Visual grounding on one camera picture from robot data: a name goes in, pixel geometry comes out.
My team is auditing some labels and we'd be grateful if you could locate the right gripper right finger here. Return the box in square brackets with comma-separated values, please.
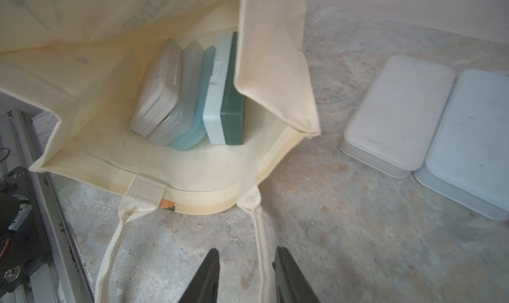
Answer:
[273, 246, 320, 303]

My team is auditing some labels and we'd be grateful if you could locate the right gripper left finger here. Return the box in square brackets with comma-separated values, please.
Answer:
[179, 248, 220, 303]

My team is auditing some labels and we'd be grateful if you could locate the dark green pencil case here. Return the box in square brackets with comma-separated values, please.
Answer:
[203, 32, 245, 145]

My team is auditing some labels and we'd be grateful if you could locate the white glossy tin pencil case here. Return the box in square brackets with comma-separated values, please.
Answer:
[339, 55, 455, 179]

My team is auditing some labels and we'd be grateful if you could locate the pale mint pencil case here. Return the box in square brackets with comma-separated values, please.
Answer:
[414, 69, 508, 222]

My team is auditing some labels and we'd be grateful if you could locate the floral canvas tote bag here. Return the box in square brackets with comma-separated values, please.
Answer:
[1, 0, 320, 302]

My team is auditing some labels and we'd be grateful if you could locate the grey teal pencil case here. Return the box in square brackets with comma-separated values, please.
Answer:
[148, 40, 216, 151]

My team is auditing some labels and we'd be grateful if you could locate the beige tin pencil case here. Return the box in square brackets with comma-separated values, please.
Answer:
[129, 39, 182, 137]

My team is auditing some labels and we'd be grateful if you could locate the aluminium mounting rail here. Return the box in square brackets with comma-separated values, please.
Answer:
[1, 109, 94, 302]

